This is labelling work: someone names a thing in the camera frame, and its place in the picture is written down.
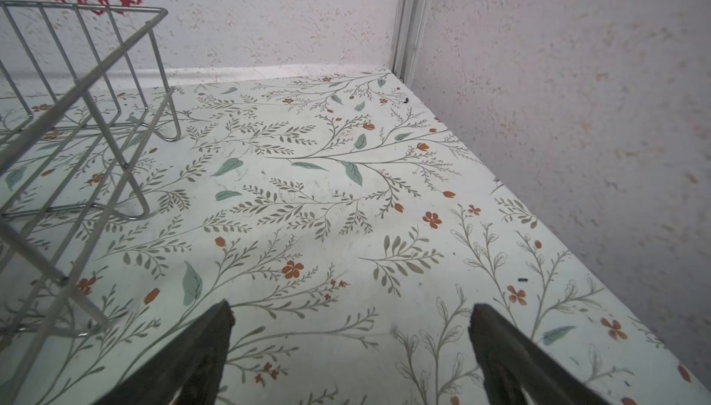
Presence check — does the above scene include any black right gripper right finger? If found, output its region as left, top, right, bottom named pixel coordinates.
left=468, top=303, right=607, bottom=405

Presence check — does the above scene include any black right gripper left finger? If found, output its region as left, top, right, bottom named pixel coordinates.
left=96, top=301, right=235, bottom=404

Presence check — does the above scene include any silver wire dish rack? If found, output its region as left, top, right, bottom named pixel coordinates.
left=1, top=1, right=187, bottom=404

